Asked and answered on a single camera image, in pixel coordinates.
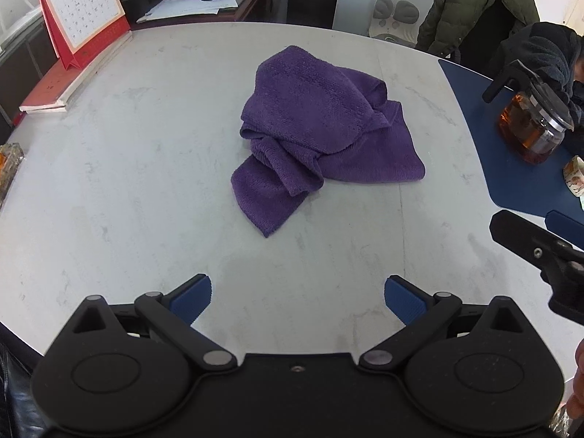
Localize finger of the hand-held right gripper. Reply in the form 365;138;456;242
545;223;584;251
489;210;584;279

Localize patterned teacup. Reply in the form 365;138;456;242
562;155;584;199

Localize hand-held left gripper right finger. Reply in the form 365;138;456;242
360;275;525;372

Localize red book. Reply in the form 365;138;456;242
19;32;134;114

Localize purple towel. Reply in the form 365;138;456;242
230;46;426;238

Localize glass teapot with amber tea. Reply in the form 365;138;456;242
483;59;576;166

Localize red desk calendar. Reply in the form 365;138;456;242
36;0;133;70

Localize white papers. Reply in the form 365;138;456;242
137;0;239;23

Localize person's right hand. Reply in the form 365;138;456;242
566;338;584;425

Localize grey slippers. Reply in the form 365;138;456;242
369;0;423;47

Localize green padded coat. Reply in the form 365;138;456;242
416;0;541;62

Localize blue table mat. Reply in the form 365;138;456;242
438;58;584;220

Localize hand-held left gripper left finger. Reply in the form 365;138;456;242
73;274;238;372

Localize black leather sofa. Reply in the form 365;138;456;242
0;324;46;438

